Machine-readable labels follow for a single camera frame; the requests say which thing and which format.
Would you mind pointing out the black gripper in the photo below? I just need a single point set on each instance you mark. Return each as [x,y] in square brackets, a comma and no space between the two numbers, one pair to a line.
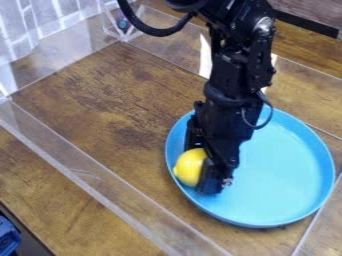
[224,122]

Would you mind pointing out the yellow lemon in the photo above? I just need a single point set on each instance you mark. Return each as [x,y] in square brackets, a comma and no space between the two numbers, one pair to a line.
[189,166]

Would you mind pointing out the blue round tray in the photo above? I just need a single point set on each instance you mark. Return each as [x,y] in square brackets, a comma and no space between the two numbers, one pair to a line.
[284,180]

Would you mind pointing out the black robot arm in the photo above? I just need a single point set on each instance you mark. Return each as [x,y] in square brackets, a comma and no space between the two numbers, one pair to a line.
[242,29]

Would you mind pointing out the blue plastic object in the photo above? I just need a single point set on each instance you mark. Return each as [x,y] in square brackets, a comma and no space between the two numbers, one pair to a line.
[10,238]

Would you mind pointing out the clear acrylic enclosure wall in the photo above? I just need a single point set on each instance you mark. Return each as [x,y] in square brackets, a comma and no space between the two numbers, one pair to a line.
[83,128]

